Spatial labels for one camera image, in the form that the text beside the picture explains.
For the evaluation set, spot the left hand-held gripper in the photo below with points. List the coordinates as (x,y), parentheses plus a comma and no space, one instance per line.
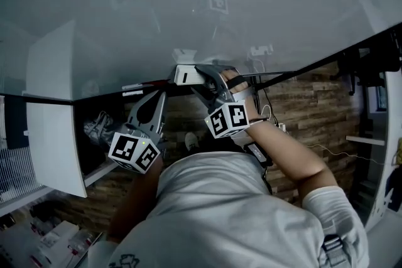
(132,152)

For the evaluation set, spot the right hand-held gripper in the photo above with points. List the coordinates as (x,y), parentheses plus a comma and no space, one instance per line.
(227,120)

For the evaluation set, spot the white whiteboard eraser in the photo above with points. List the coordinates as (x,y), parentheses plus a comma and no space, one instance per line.
(188,75)

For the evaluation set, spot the black-framed whiteboard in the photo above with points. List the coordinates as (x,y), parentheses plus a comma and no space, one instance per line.
(157,9)

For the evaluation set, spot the person's left forearm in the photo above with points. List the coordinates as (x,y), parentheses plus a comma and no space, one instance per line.
(132,207)

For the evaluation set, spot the person's right forearm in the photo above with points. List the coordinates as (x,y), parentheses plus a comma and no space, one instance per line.
(292,153)

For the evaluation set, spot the person's right hand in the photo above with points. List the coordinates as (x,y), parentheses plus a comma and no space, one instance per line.
(252,106)

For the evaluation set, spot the red marker pen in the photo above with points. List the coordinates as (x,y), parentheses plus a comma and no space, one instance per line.
(155,83)

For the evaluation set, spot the person's white shoe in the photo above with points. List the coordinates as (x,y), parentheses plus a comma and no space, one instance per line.
(191,141)

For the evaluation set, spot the grey crumpled bag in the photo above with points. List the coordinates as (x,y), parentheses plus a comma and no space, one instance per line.
(100,131)

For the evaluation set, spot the white power strip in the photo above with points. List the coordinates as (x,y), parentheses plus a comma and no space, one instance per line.
(281,127)

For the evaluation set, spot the white shelf board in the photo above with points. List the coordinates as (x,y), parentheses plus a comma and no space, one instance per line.
(100,173)

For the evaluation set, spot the black wrist-mounted device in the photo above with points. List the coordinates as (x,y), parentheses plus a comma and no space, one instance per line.
(259,153)

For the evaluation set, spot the white cabinet panel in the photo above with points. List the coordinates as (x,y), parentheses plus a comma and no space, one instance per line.
(53,144)

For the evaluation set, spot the white T-shirt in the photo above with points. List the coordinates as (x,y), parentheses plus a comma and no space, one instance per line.
(220,213)

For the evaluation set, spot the white cardboard box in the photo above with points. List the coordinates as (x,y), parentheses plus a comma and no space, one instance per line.
(59,233)

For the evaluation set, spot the black office chair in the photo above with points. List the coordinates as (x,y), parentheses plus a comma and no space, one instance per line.
(367,66)

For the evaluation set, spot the grey desk shelf board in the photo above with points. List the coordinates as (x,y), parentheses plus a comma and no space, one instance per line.
(366,140)

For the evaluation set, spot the white desk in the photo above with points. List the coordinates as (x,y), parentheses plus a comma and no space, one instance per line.
(389,135)

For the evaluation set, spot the yellow object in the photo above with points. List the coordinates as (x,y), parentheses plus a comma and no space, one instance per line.
(399,150)

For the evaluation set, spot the black metal stand frame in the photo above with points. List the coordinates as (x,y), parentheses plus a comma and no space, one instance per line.
(276,73)

